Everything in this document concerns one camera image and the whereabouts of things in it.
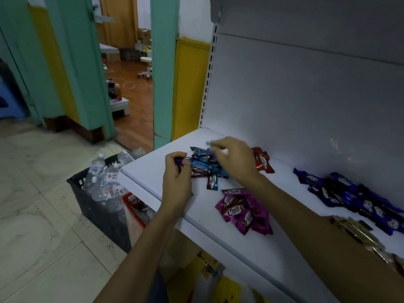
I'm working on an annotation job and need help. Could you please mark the person's right hand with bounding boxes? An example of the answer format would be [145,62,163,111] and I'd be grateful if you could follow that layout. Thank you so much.
[210,136,263,187]

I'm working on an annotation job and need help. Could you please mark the person's left hand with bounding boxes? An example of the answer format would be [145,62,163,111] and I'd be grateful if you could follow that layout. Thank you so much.
[162,151,194,215]

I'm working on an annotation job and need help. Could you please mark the person's right forearm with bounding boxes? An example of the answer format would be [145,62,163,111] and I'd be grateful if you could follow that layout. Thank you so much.
[243,173,404,303]

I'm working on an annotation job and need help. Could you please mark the person's left forearm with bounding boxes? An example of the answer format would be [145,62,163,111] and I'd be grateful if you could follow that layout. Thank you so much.
[93,207,190,303]

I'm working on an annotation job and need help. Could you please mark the pile of blue candy wrappers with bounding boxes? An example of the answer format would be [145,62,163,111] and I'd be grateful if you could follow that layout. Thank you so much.
[185,146,230,180]

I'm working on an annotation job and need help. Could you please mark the red candy packet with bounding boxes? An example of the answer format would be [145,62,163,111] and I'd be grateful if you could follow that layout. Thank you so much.
[251,147,275,174]

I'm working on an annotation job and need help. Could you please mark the pile of pink candy packets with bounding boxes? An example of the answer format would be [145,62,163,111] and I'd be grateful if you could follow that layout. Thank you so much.
[215,188,274,236]

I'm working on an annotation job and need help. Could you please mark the red plastic basket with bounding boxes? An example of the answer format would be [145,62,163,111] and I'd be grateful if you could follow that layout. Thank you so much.
[122,192,152,246]

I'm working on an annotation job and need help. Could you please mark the heap of clear water bottles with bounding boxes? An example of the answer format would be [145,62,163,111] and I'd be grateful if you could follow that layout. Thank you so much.
[82,148,147,212]

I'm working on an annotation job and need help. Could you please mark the white low table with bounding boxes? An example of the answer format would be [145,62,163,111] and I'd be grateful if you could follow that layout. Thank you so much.
[110,97,130,118]

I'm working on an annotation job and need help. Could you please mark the black plastic crate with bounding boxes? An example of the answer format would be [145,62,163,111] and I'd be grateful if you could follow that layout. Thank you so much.
[66,154,132,253]

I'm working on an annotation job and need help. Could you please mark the white metal shelf unit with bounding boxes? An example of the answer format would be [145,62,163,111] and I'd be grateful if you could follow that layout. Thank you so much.
[117,0,404,303]

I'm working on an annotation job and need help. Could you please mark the white wheeled stool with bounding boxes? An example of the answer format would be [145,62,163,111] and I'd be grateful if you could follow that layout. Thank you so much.
[138,56,153,80]

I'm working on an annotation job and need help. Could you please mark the yellow snack bags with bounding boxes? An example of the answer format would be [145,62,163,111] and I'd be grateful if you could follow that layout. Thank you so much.
[167,251,269,303]

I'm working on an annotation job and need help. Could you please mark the row of dark blue packets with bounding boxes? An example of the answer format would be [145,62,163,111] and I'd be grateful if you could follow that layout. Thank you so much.
[292,167,404,236]

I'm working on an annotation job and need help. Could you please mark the teal door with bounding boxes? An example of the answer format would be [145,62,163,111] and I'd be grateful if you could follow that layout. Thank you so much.
[44,0,117,145]

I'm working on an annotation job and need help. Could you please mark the pile of gold packets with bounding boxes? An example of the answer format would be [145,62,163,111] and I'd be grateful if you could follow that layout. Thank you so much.
[328,215,404,276]

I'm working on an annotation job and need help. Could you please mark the blue plastic stool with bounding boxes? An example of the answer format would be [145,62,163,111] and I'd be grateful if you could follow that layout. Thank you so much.
[0,76,28,120]

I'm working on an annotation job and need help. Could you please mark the white cable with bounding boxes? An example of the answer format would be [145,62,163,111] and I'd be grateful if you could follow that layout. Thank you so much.
[106,69,153,90]

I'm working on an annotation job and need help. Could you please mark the teal door frame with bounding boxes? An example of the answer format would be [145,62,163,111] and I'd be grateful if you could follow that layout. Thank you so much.
[150,0,180,151]

